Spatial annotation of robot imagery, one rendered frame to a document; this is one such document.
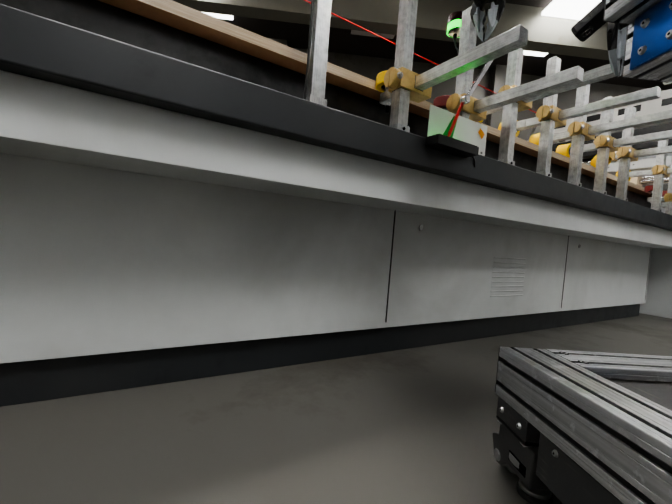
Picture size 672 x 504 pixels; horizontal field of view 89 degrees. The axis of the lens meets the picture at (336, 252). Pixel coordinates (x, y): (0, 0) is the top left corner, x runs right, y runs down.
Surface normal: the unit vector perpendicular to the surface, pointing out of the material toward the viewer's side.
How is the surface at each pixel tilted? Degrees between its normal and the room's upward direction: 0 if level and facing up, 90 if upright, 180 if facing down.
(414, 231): 90
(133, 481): 0
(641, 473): 90
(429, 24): 90
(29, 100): 90
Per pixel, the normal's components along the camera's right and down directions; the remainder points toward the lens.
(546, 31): 0.07, 0.04
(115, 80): 0.53, 0.07
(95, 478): 0.07, -1.00
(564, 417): -0.99, -0.07
